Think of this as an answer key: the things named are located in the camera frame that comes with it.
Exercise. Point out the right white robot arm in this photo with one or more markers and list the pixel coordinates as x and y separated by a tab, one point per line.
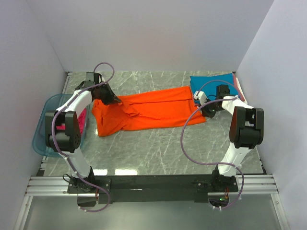
245	133

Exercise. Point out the white folded t shirt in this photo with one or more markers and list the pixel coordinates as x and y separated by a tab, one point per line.
240	89

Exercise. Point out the aluminium frame rail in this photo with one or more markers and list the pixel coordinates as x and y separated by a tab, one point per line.
56	186

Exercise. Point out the orange t shirt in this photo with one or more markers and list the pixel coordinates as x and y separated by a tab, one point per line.
157	109

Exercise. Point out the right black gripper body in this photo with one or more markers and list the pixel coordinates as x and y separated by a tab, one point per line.
210	109

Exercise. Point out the magenta crumpled t shirt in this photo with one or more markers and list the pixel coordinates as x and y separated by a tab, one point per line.
81	122

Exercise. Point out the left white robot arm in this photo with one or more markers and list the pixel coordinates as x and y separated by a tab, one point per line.
62	131

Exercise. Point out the teal plastic bin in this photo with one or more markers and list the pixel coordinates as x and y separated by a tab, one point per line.
38	143

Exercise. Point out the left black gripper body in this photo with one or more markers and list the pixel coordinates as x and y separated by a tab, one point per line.
105	94

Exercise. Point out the pink folded t shirt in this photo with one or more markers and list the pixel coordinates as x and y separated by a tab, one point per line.
235	86

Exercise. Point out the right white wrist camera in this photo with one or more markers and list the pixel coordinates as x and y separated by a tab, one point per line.
200	97

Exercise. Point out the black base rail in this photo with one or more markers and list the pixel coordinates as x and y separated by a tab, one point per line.
151	188

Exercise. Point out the blue folded t shirt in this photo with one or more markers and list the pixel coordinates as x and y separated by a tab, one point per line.
210	89

